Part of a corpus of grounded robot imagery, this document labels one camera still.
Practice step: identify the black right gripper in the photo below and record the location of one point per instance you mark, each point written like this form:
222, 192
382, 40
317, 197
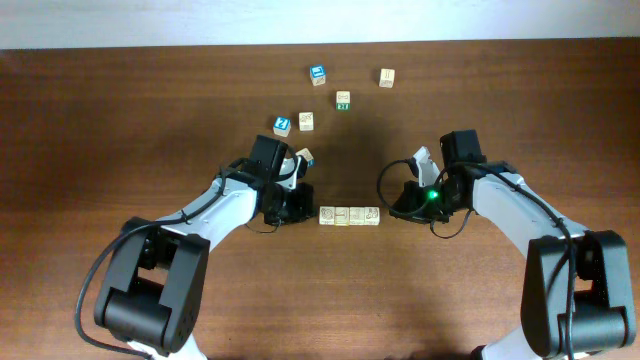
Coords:
411, 208

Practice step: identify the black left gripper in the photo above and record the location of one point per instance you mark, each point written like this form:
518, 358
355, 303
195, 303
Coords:
302, 210

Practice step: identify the wooden block letter H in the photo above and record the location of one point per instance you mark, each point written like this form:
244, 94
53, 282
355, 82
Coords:
371, 216

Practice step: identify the wooden block letter L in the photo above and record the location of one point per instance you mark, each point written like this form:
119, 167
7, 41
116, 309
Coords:
342, 216

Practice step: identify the wooden block letter J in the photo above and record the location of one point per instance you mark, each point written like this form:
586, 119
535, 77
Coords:
356, 216

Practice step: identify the wooden block snail picture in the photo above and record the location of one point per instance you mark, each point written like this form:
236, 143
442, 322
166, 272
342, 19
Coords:
326, 215

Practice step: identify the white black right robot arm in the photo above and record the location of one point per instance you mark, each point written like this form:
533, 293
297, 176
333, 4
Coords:
577, 298

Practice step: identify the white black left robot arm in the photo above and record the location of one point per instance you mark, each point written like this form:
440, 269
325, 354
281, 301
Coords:
142, 295

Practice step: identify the wooden block letter M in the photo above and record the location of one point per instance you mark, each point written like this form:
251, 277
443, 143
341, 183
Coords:
306, 154

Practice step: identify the wooden block blue number 2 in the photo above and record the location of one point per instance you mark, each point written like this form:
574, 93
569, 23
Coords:
282, 126

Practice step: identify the wooden block fox picture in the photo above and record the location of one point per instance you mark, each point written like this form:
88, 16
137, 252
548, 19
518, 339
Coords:
306, 121

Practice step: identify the wooden block green side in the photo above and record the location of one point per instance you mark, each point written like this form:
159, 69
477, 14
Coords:
343, 100

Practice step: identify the plain wooden block far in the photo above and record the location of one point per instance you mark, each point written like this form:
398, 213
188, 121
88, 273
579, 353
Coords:
387, 78

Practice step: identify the blue top wooden block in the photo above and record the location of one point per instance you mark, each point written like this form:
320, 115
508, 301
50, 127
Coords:
317, 75

